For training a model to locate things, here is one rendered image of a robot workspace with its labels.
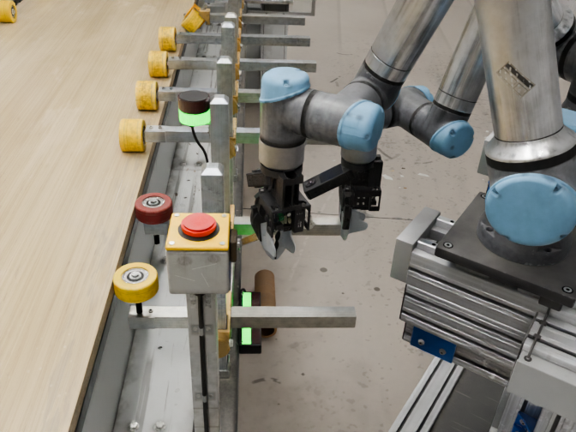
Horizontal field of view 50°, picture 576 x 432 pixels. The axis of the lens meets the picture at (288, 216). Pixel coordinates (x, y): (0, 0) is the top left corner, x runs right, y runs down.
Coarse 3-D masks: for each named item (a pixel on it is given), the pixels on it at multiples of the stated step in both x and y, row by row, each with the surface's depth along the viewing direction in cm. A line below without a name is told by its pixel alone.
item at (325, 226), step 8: (144, 224) 134; (160, 224) 134; (168, 224) 135; (240, 224) 136; (248, 224) 136; (320, 224) 137; (328, 224) 137; (336, 224) 137; (144, 232) 136; (152, 232) 135; (160, 232) 136; (240, 232) 137; (248, 232) 137; (304, 232) 138; (312, 232) 138; (320, 232) 138; (328, 232) 138; (336, 232) 138
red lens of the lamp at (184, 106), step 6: (180, 102) 115; (186, 102) 114; (192, 102) 114; (198, 102) 114; (204, 102) 114; (180, 108) 115; (186, 108) 114; (192, 108) 114; (198, 108) 114; (204, 108) 115
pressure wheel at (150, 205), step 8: (136, 200) 133; (144, 200) 134; (152, 200) 133; (160, 200) 134; (168, 200) 134; (136, 208) 131; (144, 208) 131; (152, 208) 131; (160, 208) 131; (168, 208) 132; (136, 216) 133; (144, 216) 131; (152, 216) 130; (160, 216) 131; (168, 216) 133; (152, 224) 131
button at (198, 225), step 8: (192, 216) 71; (200, 216) 71; (208, 216) 71; (184, 224) 70; (192, 224) 70; (200, 224) 70; (208, 224) 70; (184, 232) 70; (192, 232) 69; (200, 232) 69; (208, 232) 69
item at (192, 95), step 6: (192, 90) 118; (198, 90) 118; (180, 96) 115; (186, 96) 115; (192, 96) 115; (198, 96) 116; (204, 96) 116; (192, 114) 115; (198, 114) 115; (192, 126) 119; (192, 132) 120; (210, 132) 118; (210, 138) 119; (198, 144) 121; (204, 150) 122
